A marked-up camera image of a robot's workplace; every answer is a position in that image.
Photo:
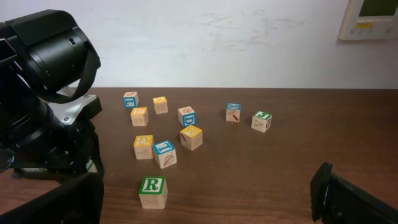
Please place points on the yellow block camera picture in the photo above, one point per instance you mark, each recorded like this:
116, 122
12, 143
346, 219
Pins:
139, 116

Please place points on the yellow block near centre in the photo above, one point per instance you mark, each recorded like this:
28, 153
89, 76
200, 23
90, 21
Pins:
143, 147

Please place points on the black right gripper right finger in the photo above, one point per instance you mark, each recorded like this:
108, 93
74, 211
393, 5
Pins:
335, 200

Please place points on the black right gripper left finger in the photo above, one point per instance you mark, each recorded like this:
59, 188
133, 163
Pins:
79, 200

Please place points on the yellow block tilted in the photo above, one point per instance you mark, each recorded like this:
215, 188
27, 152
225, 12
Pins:
191, 137

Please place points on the yellow block far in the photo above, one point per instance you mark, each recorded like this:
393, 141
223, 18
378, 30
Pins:
160, 105

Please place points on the green r block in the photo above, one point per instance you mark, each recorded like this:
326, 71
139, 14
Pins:
90, 166
153, 192

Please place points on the blue D block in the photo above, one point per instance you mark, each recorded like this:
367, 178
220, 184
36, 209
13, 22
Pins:
187, 116

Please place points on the beige wall thermostat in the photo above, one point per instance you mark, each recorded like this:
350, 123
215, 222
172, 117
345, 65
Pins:
369, 20

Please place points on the blue I leaf block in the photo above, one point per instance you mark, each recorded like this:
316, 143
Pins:
165, 154

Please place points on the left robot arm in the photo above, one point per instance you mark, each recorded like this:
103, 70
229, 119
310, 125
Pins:
48, 66

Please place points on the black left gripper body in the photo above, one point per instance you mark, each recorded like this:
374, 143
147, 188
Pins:
57, 152

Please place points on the green J block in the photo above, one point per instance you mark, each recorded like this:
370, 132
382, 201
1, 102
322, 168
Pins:
261, 121

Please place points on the blue X block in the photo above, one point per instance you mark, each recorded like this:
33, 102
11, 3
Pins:
233, 111

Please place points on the blue block far centre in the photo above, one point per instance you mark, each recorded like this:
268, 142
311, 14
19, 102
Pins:
130, 99

